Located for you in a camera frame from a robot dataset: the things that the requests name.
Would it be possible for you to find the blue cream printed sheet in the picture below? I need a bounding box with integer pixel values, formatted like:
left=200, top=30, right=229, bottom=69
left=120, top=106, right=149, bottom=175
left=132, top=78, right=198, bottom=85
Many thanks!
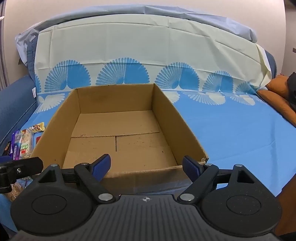
left=0, top=17, right=296, bottom=232

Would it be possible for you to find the purple snack bar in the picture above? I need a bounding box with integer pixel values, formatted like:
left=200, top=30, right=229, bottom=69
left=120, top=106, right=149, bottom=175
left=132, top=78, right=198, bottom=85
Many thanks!
left=11, top=131, right=23, bottom=160

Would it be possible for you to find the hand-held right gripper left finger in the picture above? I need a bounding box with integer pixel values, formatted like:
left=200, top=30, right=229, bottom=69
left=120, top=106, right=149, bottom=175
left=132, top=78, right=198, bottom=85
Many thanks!
left=37, top=153, right=116, bottom=205

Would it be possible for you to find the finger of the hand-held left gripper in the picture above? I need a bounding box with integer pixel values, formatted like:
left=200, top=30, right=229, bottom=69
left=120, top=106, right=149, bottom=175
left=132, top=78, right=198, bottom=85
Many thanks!
left=0, top=157, right=44, bottom=193

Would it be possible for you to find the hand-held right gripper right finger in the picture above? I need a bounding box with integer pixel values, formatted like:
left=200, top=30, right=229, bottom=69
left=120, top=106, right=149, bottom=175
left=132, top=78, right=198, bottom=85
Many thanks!
left=177, top=156, right=257, bottom=205

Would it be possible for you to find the clear rice cracker packet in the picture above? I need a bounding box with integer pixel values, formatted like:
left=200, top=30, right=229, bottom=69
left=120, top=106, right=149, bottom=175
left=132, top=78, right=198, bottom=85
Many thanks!
left=5, top=131, right=35, bottom=202

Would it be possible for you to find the blue cushion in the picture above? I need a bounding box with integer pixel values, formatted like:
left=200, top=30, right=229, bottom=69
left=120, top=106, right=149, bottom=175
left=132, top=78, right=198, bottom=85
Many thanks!
left=0, top=35, right=277, bottom=151

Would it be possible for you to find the grey curtain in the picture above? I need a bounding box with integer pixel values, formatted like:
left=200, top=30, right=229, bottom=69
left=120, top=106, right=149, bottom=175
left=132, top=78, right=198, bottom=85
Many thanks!
left=0, top=14, right=9, bottom=88

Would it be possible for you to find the light blue cloth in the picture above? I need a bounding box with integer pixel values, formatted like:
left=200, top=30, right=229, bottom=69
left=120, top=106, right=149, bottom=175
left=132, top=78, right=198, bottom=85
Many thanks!
left=15, top=2, right=258, bottom=61

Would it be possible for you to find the dark cloth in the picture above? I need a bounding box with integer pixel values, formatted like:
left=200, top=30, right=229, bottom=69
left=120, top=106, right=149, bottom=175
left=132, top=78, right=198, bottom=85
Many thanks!
left=286, top=72, right=296, bottom=105

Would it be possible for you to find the brown cardboard box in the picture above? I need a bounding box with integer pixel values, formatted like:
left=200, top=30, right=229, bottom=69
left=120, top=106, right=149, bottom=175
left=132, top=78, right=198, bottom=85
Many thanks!
left=30, top=83, right=209, bottom=193

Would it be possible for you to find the yellow snack bar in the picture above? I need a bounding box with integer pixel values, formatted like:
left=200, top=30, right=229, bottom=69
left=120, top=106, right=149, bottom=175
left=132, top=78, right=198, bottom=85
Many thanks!
left=26, top=122, right=45, bottom=134

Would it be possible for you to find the orange cushion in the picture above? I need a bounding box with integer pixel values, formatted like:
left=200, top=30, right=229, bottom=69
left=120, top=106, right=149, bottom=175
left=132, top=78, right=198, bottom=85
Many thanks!
left=257, top=74, right=296, bottom=128

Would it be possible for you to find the black snack bar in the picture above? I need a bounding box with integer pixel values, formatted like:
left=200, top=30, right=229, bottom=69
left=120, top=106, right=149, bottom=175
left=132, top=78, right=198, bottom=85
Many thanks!
left=2, top=141, right=13, bottom=156

